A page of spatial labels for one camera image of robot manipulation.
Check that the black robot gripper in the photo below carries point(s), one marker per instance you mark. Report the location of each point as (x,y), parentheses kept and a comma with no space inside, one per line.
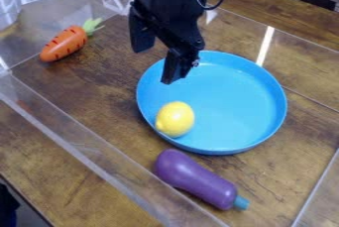
(168,20)

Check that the orange toy carrot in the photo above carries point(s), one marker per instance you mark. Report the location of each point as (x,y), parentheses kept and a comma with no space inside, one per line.
(70,40)

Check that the yellow toy lemon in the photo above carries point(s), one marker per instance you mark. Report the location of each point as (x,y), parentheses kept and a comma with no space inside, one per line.
(175,119)

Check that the purple toy eggplant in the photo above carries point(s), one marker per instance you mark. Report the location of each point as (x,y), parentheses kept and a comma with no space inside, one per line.
(176,169)

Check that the blue round tray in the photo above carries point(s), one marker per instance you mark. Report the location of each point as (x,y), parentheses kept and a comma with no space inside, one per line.
(236,98)

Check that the clear acrylic enclosure wall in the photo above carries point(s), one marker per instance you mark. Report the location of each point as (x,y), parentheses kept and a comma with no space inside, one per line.
(78,150)

